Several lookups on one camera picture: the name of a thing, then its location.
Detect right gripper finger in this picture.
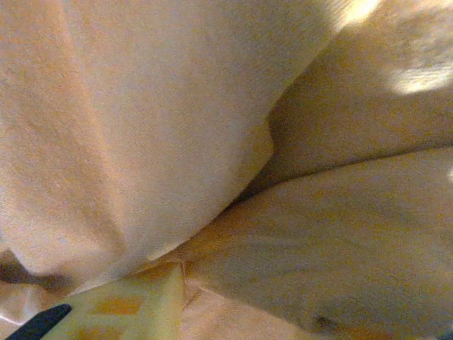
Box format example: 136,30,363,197
6,264,185,340

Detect yellow t-shirt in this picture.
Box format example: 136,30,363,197
0,0,453,340

